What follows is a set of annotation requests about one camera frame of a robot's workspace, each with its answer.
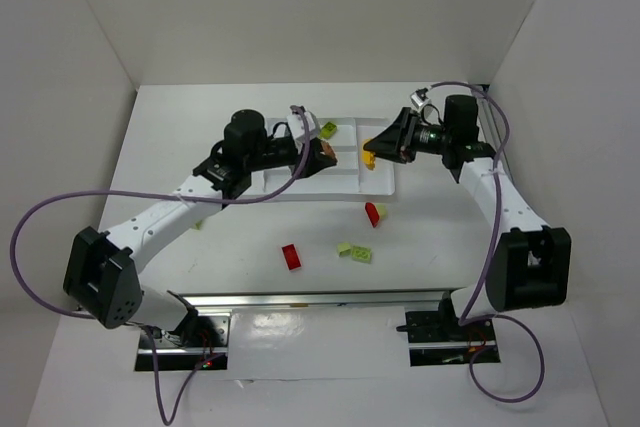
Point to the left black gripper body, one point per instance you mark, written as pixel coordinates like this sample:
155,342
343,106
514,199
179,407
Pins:
308,153

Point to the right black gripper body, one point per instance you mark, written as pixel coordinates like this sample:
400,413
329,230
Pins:
406,132

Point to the brown lego plate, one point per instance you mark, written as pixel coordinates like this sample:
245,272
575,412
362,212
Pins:
328,151

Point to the orange lego piece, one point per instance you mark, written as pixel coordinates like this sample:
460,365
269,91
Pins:
369,160

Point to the red rectangular lego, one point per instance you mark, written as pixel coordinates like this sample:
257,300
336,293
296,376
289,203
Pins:
291,257

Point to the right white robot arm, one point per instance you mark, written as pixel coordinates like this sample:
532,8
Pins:
555,250

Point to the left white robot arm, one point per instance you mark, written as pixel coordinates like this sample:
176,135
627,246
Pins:
103,270

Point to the green lego in tray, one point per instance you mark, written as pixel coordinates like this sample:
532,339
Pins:
328,130

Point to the white compartment tray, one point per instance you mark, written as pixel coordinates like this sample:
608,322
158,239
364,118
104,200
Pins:
350,179

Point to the pale green lego pair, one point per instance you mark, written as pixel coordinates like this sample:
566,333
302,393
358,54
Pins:
355,252

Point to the aluminium rail right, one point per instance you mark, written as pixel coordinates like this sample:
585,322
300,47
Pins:
512,264

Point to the aluminium rail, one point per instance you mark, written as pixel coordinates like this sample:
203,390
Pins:
512,264
310,299

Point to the aluminium rail front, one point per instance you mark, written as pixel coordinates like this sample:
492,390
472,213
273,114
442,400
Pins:
310,299

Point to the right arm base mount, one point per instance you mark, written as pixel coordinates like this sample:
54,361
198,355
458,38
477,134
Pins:
436,339

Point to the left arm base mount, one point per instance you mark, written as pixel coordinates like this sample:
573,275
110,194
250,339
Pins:
207,347

